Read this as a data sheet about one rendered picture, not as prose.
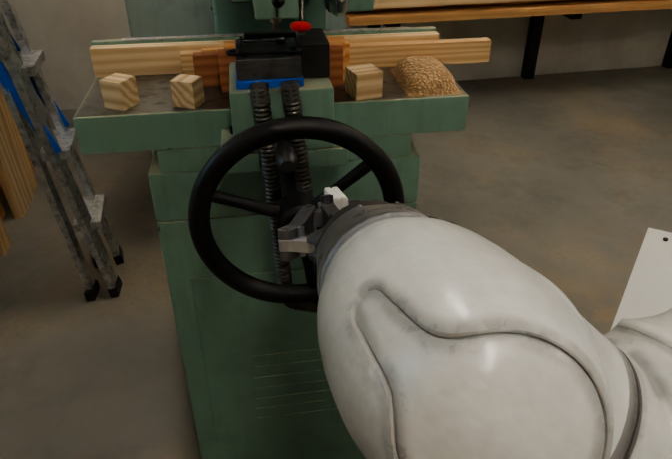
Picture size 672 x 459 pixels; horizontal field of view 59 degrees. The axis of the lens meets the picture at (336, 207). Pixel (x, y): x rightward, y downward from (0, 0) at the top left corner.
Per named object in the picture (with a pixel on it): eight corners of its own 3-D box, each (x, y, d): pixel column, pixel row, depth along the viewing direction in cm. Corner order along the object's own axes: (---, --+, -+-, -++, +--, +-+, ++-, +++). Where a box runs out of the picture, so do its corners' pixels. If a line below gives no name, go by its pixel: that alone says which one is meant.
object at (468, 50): (183, 77, 100) (179, 54, 98) (183, 73, 102) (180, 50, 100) (488, 62, 107) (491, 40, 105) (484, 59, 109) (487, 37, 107)
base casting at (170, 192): (153, 223, 96) (144, 174, 92) (179, 96, 145) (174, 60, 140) (420, 202, 102) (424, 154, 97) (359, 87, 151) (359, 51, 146)
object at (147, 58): (95, 78, 100) (88, 48, 98) (97, 74, 102) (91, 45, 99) (437, 61, 108) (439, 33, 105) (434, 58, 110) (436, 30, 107)
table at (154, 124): (64, 186, 81) (53, 146, 77) (104, 103, 106) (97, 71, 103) (488, 156, 88) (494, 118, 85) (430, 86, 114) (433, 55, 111)
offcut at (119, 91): (104, 107, 89) (98, 80, 87) (121, 99, 92) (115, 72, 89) (124, 111, 88) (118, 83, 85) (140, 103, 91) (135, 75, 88)
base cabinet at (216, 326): (203, 488, 133) (151, 225, 96) (210, 315, 182) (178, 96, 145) (397, 461, 139) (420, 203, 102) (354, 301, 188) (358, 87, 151)
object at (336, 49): (221, 92, 94) (217, 51, 91) (221, 90, 95) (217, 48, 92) (342, 86, 97) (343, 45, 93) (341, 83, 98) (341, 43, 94)
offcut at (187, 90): (183, 99, 92) (180, 73, 90) (205, 101, 91) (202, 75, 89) (173, 106, 89) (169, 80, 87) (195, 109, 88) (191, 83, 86)
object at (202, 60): (196, 87, 96) (192, 55, 93) (197, 83, 98) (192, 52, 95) (341, 80, 99) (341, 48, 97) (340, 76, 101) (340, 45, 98)
